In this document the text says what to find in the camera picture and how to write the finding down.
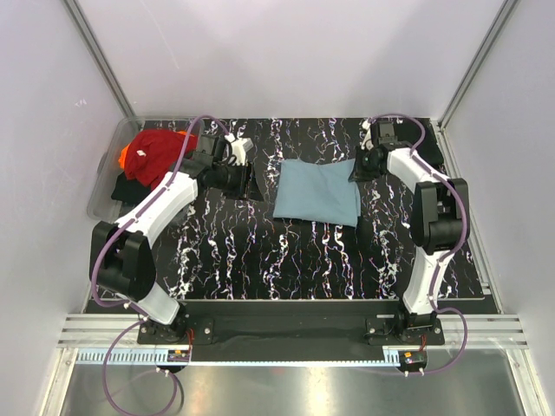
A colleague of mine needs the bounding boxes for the aluminium frame rail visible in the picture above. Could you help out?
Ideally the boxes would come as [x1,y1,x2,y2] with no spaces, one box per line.
[58,314,528,349]

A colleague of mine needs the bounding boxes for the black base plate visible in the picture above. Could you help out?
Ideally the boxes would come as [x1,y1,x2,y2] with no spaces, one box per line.
[138,300,445,365]

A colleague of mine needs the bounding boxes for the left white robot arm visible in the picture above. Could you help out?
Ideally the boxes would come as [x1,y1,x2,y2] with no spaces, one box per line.
[89,133,263,343]

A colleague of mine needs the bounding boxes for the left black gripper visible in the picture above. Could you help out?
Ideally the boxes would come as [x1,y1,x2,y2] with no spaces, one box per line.
[212,160,264,203]

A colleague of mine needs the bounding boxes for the black t-shirt in bin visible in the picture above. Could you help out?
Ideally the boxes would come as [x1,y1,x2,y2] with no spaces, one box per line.
[111,172,151,205]

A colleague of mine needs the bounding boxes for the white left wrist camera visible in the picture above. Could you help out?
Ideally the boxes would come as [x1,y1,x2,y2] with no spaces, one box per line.
[225,133,253,166]

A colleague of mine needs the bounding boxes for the red t-shirt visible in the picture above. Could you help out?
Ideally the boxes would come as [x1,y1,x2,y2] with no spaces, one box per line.
[123,129,186,190]

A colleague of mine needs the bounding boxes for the blue t-shirt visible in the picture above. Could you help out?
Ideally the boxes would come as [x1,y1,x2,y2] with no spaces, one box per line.
[273,159,361,227]

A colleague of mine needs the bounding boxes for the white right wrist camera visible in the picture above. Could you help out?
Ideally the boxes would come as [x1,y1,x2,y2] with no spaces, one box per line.
[360,120,373,151]

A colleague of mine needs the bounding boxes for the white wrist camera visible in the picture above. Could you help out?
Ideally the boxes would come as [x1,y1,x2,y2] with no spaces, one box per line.
[360,120,373,151]
[225,133,253,166]

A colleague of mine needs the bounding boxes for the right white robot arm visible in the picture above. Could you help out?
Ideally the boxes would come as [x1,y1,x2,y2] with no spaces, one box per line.
[349,114,470,344]

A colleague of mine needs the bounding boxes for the clear plastic bin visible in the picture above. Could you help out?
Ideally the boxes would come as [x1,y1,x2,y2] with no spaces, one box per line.
[87,116,194,223]

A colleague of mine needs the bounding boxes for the white slotted cable duct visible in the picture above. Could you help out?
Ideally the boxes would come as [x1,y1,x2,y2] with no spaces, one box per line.
[76,348,191,366]

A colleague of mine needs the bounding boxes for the orange t-shirt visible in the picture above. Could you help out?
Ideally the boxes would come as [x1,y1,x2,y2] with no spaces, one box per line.
[118,146,129,170]

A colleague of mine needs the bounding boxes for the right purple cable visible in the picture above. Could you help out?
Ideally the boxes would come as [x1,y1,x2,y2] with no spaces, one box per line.
[368,113,470,379]

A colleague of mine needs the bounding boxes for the folded black t-shirt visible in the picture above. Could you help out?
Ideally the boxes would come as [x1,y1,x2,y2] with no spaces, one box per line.
[417,119,444,169]

